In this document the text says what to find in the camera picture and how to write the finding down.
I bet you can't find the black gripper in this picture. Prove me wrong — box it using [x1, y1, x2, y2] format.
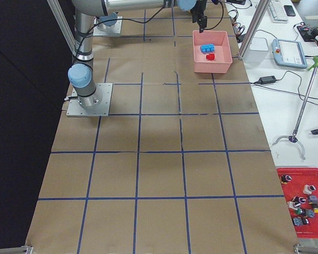
[190, 0, 207, 33]

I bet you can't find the blue toy block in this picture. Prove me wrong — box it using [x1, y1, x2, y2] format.
[200, 43, 215, 53]

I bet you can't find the red toy block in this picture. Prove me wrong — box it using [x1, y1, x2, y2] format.
[206, 53, 215, 61]

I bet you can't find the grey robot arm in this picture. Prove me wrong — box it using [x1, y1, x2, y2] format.
[68, 1, 206, 110]
[96, 12, 118, 30]

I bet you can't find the pink plastic box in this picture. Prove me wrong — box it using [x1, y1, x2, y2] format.
[192, 30, 233, 74]

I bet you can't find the white plastic container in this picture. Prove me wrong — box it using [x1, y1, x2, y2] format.
[244, 37, 269, 67]

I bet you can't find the white keyboard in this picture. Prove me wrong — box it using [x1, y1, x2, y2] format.
[268, 0, 288, 23]

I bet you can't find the black power adapter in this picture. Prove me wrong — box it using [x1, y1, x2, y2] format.
[258, 76, 277, 85]

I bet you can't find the black smartphone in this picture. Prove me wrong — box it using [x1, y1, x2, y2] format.
[284, 5, 296, 16]

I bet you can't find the robot teach pendant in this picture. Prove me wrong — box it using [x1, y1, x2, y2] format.
[271, 39, 307, 69]

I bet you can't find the silver reacher grabber tool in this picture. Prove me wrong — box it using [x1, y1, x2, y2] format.
[272, 56, 318, 160]

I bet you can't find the aluminium frame post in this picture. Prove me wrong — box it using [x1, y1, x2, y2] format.
[237, 0, 270, 60]

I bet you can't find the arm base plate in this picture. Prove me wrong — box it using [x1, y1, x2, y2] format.
[93, 20, 122, 37]
[66, 83, 113, 117]

